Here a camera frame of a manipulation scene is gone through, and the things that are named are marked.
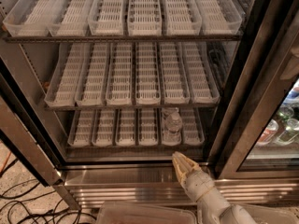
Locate shelf tray six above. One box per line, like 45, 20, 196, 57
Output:
181, 42, 220, 104
195, 0, 242, 35
180, 108, 205, 147

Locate clear plastic water bottle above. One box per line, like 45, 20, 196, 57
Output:
163, 112, 182, 146

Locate red label bottle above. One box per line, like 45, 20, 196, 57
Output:
257, 119, 278, 145

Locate bottom shelf tray four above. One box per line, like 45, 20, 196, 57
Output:
138, 108, 158, 147

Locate top shelf tray four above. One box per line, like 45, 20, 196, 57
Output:
127, 0, 162, 35

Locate middle shelf tray six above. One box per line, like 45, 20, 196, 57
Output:
181, 42, 220, 104

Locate green clear bottle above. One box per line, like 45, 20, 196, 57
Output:
275, 106, 299, 146

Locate middle shelf tray four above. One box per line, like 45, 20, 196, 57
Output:
135, 43, 161, 105

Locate bottom shelf tray two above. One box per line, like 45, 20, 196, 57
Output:
92, 110, 115, 147

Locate glass fridge door right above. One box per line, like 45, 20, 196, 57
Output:
215, 0, 299, 178

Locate top shelf tray five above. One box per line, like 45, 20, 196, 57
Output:
163, 0, 202, 35

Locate stainless steel fridge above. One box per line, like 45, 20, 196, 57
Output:
0, 0, 298, 209

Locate middle shelf tray one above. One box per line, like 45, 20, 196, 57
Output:
45, 43, 84, 107

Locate clear plastic bin right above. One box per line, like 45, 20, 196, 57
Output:
197, 202, 299, 224

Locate middle shelf tray three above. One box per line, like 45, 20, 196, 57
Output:
106, 43, 133, 105

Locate top shelf tray three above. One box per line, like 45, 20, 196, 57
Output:
88, 0, 127, 35

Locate orange floor cable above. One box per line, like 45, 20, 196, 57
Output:
0, 151, 13, 175

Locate clear plastic bin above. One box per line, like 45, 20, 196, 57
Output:
95, 202, 197, 224
197, 202, 299, 224

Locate shelf tray five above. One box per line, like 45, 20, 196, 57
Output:
163, 0, 202, 35
159, 42, 190, 105
161, 108, 182, 146

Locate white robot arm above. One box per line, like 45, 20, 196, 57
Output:
172, 151, 257, 224

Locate top shelf tray six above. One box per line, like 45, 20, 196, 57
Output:
195, 0, 242, 35

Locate middle shelf tray two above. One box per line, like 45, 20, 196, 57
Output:
75, 43, 109, 106

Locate black floor cables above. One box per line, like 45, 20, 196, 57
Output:
0, 157, 98, 224

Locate shelf tray four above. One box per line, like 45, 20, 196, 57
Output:
138, 108, 158, 147
135, 43, 161, 105
127, 0, 162, 35

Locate shelf tray one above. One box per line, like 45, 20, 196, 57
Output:
4, 0, 56, 37
68, 110, 94, 147
45, 43, 84, 107

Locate top shelf tray two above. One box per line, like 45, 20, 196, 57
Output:
48, 0, 93, 36

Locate bottom shelf tray six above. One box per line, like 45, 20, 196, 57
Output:
180, 108, 205, 147

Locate clear plastic bin left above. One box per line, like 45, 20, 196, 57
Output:
95, 202, 197, 224

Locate middle shelf tray five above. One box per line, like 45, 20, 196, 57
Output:
159, 42, 190, 105

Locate shelf tray three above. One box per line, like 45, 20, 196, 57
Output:
115, 109, 135, 147
88, 0, 127, 35
106, 43, 133, 105

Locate top shelf tray one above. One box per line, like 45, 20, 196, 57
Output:
4, 0, 56, 37

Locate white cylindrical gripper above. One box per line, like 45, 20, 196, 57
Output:
172, 152, 217, 203

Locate bottom shelf tray three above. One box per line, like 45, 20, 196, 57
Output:
115, 109, 135, 147

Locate shelf tray two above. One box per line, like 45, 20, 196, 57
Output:
48, 0, 93, 36
92, 110, 115, 147
75, 43, 109, 106

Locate bottom shelf tray one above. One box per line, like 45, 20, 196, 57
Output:
68, 110, 94, 147

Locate bottom shelf tray five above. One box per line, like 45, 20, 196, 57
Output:
161, 108, 182, 146

